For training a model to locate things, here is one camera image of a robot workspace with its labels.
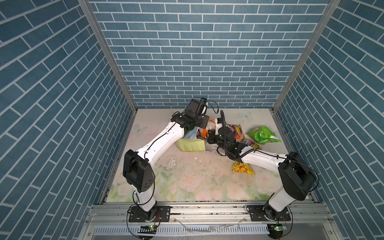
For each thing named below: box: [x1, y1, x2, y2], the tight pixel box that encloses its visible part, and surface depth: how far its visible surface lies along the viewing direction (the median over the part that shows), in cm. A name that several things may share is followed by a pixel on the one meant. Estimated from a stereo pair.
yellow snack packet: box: [232, 161, 255, 176], surface depth 86 cm
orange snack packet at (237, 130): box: [228, 124, 246, 139], surface depth 104 cm
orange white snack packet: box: [199, 128, 209, 138], surface depth 90 cm
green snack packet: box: [245, 126, 282, 145], surface depth 93 cm
